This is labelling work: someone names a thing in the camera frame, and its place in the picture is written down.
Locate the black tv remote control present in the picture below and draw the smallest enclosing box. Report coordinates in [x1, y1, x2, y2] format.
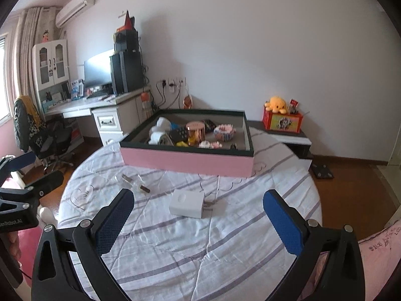
[169, 119, 216, 143]

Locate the pink white block figure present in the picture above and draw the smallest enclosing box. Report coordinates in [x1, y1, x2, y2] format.
[198, 141, 222, 149]

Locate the black office chair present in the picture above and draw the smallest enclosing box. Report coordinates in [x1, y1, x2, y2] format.
[14, 95, 74, 173]

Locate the clear glass bottle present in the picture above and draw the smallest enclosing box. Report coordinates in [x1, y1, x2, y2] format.
[114, 173, 150, 194]

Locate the striped white bed sheet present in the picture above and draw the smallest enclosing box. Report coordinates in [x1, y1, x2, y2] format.
[58, 129, 322, 300]

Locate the white power adapter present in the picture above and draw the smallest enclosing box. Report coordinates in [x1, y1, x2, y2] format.
[169, 189, 213, 219]

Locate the white glass door cabinet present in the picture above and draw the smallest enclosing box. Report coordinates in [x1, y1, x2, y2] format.
[32, 39, 69, 92]

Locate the red cartoon box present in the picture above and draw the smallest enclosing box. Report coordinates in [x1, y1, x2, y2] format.
[262, 110, 303, 133]

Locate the yellow highlighter marker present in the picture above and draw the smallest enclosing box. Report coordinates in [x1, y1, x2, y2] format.
[175, 141, 189, 147]

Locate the white desk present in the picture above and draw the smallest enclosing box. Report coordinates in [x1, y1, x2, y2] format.
[45, 86, 150, 145]

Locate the pink and green storage box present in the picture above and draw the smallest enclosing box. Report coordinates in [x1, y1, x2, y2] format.
[120, 109, 255, 178]

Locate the pink block donut model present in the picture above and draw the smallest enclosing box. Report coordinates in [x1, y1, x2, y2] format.
[214, 124, 237, 142]

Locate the blue highlighter marker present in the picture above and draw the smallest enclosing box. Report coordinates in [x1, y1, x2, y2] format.
[171, 123, 180, 130]

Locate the orange cap bottle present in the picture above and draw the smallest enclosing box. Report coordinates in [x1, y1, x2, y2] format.
[140, 92, 152, 113]

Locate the yellow octopus plush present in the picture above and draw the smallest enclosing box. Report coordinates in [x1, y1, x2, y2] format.
[264, 96, 287, 114]

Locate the rose gold lidded jar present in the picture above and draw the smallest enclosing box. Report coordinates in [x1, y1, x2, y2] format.
[186, 121, 205, 146]

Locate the black computer monitor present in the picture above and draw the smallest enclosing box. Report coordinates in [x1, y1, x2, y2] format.
[84, 50, 114, 88]

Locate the black computer tower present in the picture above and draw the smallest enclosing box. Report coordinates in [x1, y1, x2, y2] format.
[110, 50, 145, 95]

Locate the black speaker box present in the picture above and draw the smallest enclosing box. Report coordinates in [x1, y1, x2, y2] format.
[114, 29, 139, 52]

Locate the white air conditioner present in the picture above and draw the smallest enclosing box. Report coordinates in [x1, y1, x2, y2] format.
[55, 0, 95, 29]

